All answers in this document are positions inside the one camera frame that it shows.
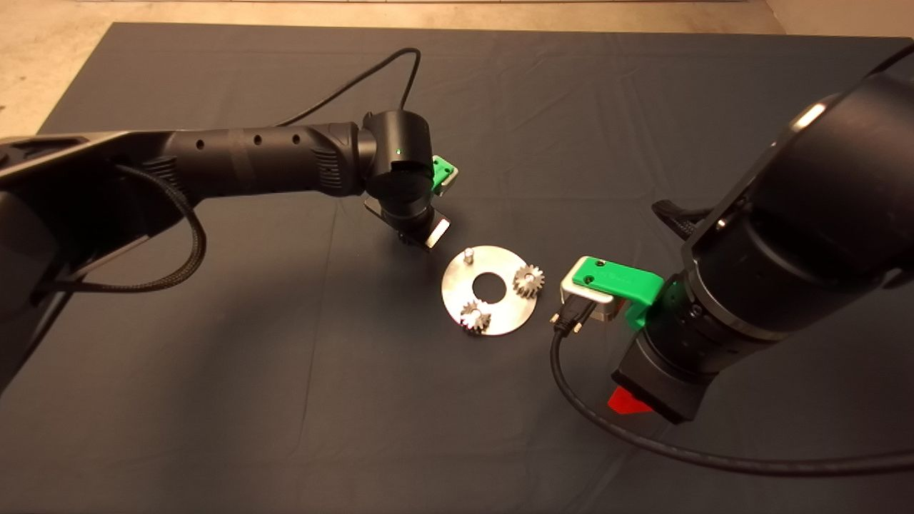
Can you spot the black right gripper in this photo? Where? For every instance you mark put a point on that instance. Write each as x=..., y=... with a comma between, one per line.
x=660, y=382

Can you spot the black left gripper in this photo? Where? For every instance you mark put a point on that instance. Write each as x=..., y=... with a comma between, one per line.
x=434, y=232

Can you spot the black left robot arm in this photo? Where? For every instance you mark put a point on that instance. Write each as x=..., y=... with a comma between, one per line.
x=250, y=160

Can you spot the round metal carrier plate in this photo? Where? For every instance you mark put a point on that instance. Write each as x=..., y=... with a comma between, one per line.
x=457, y=285

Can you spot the dark grey table cloth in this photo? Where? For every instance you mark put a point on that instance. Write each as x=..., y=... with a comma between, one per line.
x=357, y=428

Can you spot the silver left camera box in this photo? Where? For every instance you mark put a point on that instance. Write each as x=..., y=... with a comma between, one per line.
x=451, y=182

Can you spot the silver camera box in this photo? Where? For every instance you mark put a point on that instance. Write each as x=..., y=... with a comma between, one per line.
x=451, y=182
x=603, y=308

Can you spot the green left camera mount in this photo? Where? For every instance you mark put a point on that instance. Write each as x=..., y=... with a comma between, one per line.
x=441, y=171

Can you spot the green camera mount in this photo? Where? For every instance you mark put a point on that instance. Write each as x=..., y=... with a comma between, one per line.
x=441, y=171
x=621, y=280

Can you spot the silver right camera box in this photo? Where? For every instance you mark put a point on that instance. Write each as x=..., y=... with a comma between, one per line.
x=603, y=308

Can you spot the green right camera mount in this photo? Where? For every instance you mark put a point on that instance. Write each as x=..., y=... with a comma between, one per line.
x=621, y=280

